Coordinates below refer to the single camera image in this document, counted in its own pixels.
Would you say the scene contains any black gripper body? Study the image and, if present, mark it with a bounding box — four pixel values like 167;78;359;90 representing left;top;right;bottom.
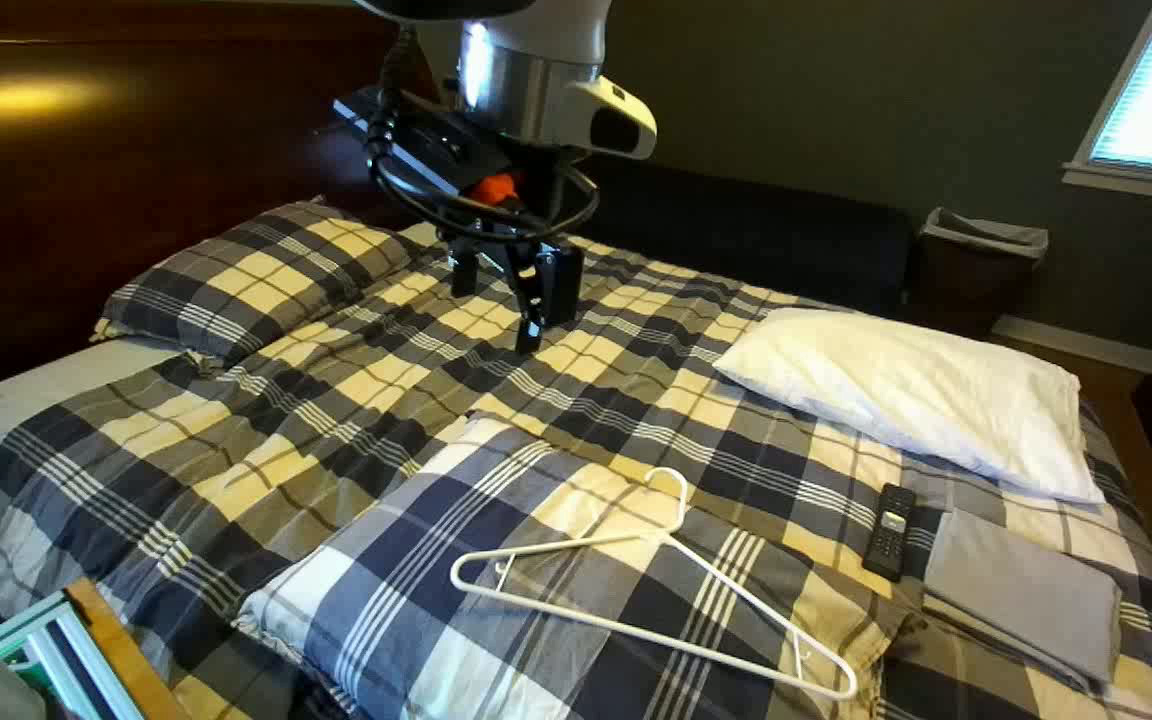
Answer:
434;198;589;282

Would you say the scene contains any white wire clothes hanger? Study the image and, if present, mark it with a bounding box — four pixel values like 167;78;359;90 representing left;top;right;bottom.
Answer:
449;463;864;709

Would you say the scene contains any white bed sheet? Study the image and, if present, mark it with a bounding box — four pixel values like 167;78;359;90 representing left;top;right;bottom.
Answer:
0;338;188;468

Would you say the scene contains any blue yellow plaid comforter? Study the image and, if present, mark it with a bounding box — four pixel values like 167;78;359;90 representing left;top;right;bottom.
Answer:
0;198;1152;720

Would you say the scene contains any small plaid pillow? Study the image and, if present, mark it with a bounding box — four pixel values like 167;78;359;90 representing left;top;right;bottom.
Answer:
90;198;417;368

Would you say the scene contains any large plaid pillow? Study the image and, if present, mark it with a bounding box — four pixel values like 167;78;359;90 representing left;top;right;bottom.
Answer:
232;412;908;720

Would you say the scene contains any dark wooden headboard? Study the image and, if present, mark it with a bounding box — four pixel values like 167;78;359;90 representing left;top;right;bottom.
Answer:
0;0;409;518

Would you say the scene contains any white pillow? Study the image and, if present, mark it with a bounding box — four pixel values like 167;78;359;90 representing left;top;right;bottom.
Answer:
711;305;1113;514

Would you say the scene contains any black remote control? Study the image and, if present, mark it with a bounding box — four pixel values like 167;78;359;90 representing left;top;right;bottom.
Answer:
860;480;921;586

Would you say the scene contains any teal white box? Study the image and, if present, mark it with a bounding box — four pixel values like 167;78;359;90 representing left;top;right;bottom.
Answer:
0;591;147;720

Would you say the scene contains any gray folded cloth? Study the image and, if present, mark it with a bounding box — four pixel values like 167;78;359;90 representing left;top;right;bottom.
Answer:
921;510;1129;693

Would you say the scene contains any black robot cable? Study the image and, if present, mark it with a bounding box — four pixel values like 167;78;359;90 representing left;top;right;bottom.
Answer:
359;35;607;253

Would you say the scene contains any wooden frame piece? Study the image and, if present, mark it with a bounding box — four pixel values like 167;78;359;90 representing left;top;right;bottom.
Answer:
59;578;191;720

